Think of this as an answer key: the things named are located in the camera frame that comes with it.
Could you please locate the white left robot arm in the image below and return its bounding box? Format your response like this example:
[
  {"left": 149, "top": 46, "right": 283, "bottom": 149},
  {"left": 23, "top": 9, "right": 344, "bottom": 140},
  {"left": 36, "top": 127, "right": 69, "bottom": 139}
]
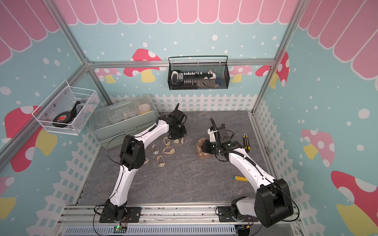
[{"left": 104, "top": 109, "right": 187, "bottom": 221}]

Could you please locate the yellow black utility knife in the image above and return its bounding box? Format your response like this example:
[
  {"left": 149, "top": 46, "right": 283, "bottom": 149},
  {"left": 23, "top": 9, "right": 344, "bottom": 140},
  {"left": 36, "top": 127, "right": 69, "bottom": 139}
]
[{"left": 243, "top": 133, "right": 251, "bottom": 153}]

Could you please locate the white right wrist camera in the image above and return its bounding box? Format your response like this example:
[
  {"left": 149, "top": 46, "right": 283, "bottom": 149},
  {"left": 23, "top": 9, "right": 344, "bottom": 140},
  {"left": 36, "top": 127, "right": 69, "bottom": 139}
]
[{"left": 207, "top": 126, "right": 217, "bottom": 143}]

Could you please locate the cream square dial watch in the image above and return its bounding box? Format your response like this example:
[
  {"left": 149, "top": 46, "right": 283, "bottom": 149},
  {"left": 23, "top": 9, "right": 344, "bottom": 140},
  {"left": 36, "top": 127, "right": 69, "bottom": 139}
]
[{"left": 174, "top": 138, "right": 185, "bottom": 144}]

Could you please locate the green yellow toy paddle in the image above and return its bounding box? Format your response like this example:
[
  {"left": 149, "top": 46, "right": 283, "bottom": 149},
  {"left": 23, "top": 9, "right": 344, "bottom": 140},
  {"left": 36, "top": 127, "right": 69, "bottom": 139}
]
[{"left": 233, "top": 176, "right": 249, "bottom": 182}]

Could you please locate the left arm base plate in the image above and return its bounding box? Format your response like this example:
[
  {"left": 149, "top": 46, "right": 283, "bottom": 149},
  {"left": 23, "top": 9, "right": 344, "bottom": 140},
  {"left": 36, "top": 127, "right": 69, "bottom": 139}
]
[{"left": 99, "top": 207, "right": 141, "bottom": 223}]

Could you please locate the black wire mesh basket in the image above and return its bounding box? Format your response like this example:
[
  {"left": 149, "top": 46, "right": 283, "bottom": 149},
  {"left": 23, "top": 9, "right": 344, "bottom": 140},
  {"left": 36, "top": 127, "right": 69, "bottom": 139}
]
[{"left": 167, "top": 56, "right": 230, "bottom": 90}]

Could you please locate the black tape roll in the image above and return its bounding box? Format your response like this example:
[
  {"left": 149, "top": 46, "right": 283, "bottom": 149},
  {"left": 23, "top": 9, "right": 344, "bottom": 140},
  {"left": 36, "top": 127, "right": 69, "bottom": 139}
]
[{"left": 52, "top": 111, "right": 74, "bottom": 128}]

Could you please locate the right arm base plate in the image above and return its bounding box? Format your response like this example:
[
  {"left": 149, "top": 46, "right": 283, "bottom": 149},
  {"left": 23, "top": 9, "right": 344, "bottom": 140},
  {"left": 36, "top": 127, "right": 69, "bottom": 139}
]
[{"left": 215, "top": 206, "right": 251, "bottom": 223}]

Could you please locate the clear acrylic wall bin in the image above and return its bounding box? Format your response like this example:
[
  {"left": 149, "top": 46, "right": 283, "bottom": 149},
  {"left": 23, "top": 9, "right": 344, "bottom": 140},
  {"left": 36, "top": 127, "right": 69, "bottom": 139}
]
[{"left": 32, "top": 81, "right": 100, "bottom": 136}]

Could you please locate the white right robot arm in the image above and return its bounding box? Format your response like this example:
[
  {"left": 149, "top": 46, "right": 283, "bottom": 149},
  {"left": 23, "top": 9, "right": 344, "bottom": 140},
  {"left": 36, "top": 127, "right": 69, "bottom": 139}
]
[{"left": 201, "top": 123, "right": 295, "bottom": 228}]

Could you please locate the cream watch front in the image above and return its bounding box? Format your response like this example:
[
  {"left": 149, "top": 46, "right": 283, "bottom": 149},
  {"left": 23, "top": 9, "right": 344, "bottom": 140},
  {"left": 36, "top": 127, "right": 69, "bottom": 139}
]
[{"left": 151, "top": 144, "right": 159, "bottom": 155}]

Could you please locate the translucent green storage box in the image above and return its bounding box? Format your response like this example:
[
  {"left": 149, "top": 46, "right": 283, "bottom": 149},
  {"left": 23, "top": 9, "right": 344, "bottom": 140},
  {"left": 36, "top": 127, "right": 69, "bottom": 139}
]
[{"left": 89, "top": 94, "right": 159, "bottom": 145}]

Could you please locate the green lit circuit board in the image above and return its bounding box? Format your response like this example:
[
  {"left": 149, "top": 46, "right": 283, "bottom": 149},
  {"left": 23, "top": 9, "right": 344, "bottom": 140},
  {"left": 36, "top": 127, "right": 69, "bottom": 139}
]
[{"left": 113, "top": 225, "right": 128, "bottom": 234}]

